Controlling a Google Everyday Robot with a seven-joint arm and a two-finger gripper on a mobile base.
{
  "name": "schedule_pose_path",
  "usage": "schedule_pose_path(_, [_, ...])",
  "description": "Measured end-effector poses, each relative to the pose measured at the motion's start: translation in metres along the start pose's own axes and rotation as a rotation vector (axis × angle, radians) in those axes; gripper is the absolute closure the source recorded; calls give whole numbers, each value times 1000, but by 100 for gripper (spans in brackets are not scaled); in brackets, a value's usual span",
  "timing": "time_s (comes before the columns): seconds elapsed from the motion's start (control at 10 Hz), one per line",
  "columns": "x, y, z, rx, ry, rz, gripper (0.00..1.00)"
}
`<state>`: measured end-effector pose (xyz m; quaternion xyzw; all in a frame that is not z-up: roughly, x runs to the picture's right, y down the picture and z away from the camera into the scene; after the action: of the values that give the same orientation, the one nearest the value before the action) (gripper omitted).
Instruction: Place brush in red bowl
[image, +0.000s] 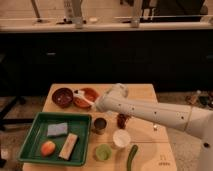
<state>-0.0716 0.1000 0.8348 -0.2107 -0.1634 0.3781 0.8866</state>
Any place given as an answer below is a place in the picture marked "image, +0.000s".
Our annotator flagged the white dish brush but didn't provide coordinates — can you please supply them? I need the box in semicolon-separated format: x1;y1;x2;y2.
73;90;94;108

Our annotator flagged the brown dried chili piece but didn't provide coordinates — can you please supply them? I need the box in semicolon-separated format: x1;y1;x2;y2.
117;114;130;129

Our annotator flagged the green cucumber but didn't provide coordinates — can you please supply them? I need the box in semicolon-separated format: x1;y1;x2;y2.
126;144;138;171

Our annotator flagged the white cup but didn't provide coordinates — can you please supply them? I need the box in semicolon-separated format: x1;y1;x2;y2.
113;129;131;148

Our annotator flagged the green cup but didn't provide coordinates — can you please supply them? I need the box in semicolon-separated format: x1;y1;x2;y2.
95;144;112;161

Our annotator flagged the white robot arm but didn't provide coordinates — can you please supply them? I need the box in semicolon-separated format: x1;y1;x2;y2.
95;83;213;171

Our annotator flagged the wooden table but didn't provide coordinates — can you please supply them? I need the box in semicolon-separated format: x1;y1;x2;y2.
23;84;177;171

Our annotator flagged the blue sponge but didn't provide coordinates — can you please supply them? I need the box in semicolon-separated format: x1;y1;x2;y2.
47;123;68;137

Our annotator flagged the red bowl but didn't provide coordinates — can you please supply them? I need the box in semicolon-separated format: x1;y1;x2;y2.
73;87;99;109

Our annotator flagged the green plastic tray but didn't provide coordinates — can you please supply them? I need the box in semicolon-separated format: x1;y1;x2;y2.
18;112;92;167

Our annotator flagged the dark brown bowl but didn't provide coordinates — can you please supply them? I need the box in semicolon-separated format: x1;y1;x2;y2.
52;88;73;108

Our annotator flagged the beige wooden block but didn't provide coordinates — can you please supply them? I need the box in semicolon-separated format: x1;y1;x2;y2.
59;133;78;160

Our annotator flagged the orange peach fruit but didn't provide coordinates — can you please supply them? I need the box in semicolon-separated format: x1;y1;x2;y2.
40;141;56;156

